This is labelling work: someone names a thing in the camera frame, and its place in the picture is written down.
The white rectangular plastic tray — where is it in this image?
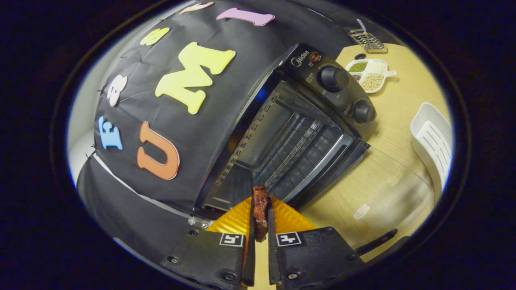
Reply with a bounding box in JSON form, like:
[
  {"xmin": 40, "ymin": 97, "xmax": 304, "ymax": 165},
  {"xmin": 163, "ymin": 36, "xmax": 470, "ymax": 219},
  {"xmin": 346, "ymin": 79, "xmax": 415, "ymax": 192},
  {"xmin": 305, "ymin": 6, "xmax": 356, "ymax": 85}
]
[{"xmin": 410, "ymin": 102, "xmax": 453, "ymax": 202}]

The wire mesh basket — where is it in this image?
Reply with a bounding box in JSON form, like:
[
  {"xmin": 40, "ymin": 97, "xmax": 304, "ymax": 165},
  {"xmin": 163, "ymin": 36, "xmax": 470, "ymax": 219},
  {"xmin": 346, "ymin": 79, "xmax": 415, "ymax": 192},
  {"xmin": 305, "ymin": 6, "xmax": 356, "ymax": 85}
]
[{"xmin": 347, "ymin": 28, "xmax": 388, "ymax": 54}]

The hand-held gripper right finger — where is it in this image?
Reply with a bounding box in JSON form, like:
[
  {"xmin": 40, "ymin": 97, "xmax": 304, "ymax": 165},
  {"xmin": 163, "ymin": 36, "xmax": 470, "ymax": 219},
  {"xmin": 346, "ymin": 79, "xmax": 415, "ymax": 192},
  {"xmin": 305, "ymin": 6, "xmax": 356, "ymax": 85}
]
[{"xmin": 268, "ymin": 196, "xmax": 365, "ymax": 290}]

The black toaster oven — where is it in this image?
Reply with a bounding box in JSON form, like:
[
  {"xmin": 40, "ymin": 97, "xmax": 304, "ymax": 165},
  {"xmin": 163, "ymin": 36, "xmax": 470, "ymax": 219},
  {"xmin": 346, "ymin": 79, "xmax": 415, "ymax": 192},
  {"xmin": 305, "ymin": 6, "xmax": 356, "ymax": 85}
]
[{"xmin": 193, "ymin": 43, "xmax": 438, "ymax": 260}]

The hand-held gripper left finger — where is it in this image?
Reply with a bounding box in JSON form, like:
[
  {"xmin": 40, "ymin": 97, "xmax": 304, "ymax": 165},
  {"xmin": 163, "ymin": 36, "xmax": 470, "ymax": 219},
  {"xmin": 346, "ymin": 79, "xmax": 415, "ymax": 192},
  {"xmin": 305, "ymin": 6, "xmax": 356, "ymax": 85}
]
[{"xmin": 159, "ymin": 197, "xmax": 257, "ymax": 290}]

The red meat slice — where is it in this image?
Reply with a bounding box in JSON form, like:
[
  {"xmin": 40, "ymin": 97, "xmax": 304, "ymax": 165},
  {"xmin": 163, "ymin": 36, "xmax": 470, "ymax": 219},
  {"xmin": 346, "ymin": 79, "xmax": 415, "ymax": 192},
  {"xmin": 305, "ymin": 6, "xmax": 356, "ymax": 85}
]
[{"xmin": 252, "ymin": 185, "xmax": 270, "ymax": 242}]

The white divided dish with beans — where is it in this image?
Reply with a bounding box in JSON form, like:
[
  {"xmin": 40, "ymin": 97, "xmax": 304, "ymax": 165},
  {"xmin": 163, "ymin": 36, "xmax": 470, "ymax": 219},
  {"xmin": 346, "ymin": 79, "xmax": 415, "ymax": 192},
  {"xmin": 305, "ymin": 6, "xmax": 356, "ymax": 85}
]
[{"xmin": 345, "ymin": 59, "xmax": 397, "ymax": 94}]

